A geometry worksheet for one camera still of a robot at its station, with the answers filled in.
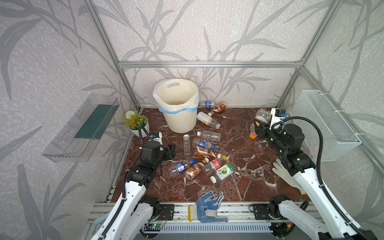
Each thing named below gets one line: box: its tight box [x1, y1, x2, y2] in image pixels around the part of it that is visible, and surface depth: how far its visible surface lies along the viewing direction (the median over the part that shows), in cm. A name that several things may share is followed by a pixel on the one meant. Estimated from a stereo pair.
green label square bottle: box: [210, 162, 237, 184], surface depth 86 cm
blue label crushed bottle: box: [192, 138, 217, 150], surface depth 98 cm
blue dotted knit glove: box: [187, 191, 228, 223], surface depth 75 cm
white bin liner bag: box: [153, 78, 200, 114], surface depth 96 cm
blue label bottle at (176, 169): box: [168, 159, 196, 177], surface depth 86 cm
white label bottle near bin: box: [196, 111, 221, 129], surface depth 110 cm
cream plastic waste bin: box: [163, 109, 197, 134], surface depth 98 cm
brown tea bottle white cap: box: [185, 162, 205, 180], surface depth 84 cm
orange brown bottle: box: [194, 146, 217, 159], surface depth 92 cm
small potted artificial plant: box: [123, 110, 150, 137], surface depth 96 cm
